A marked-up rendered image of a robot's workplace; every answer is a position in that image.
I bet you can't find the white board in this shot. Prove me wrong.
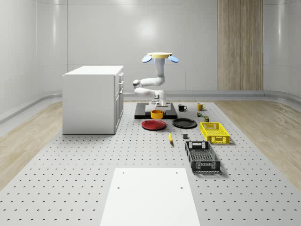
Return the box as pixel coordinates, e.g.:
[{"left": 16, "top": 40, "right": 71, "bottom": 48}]
[{"left": 99, "top": 167, "right": 201, "bottom": 226}]

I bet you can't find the white cabinet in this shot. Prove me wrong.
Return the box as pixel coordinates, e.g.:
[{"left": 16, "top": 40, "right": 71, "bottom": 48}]
[{"left": 62, "top": 65, "right": 125, "bottom": 135}]

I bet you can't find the dark grey basket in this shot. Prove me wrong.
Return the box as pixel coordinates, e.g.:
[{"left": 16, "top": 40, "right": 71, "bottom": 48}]
[{"left": 184, "top": 140, "right": 222, "bottom": 174}]

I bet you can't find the red plate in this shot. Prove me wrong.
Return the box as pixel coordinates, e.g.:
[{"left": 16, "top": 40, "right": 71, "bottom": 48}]
[{"left": 141, "top": 119, "right": 167, "bottom": 131}]

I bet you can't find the yellow bowl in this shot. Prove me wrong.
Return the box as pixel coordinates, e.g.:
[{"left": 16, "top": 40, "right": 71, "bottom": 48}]
[{"left": 150, "top": 109, "right": 164, "bottom": 120}]

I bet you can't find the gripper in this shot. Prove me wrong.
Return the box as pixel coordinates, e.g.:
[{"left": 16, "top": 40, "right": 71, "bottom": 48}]
[{"left": 152, "top": 101, "right": 171, "bottom": 112}]

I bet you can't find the black stove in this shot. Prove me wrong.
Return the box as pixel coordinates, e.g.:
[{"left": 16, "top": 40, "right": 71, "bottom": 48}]
[{"left": 134, "top": 101, "right": 179, "bottom": 120}]

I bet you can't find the yellow basket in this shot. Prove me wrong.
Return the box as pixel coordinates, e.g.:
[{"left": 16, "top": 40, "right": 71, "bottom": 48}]
[{"left": 199, "top": 121, "right": 231, "bottom": 145}]

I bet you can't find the black plate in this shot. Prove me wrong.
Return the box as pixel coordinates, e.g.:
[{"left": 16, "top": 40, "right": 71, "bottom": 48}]
[{"left": 172, "top": 117, "right": 198, "bottom": 129}]

